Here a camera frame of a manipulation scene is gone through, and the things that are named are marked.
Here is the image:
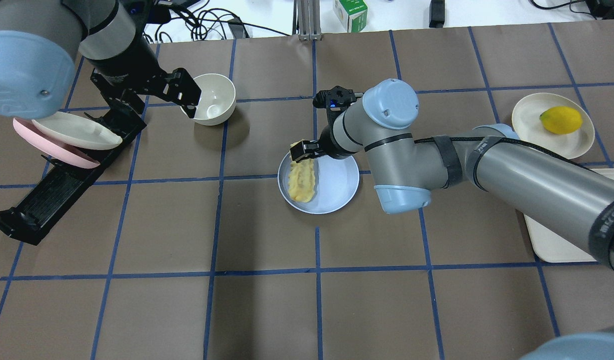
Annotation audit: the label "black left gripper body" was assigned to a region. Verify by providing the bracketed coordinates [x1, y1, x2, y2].
[84, 35, 167, 100]

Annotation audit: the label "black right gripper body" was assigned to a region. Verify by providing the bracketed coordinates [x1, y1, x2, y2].
[313, 85, 363, 156]

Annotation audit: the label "blue plate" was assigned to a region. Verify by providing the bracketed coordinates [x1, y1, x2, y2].
[277, 153, 361, 215]

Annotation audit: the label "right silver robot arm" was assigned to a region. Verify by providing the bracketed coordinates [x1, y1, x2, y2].
[289, 79, 614, 271]

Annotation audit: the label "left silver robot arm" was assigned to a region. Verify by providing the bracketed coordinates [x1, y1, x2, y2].
[0, 0, 201, 119]

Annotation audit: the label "cream plate in rack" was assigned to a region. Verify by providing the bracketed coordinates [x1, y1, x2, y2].
[32, 111, 123, 151]

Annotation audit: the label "pink plate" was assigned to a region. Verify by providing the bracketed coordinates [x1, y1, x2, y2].
[12, 117, 100, 169]

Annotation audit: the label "black plate rack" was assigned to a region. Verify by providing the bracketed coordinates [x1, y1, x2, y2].
[0, 67, 148, 246]

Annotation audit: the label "cream plate under lemon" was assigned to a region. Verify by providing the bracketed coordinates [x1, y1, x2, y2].
[512, 92, 595, 159]

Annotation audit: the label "cream bowl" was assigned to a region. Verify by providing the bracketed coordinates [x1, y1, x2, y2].
[192, 73, 236, 126]

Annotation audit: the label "green white carton box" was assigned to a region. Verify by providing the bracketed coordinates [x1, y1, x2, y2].
[333, 0, 368, 33]

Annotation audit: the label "yellow lemon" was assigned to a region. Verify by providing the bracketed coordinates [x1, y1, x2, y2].
[538, 105, 583, 135]

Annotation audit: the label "white rectangular tray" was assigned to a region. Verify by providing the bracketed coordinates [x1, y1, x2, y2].
[522, 168, 614, 265]

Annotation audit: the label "aluminium frame post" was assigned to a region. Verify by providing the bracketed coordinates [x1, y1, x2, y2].
[292, 0, 322, 42]

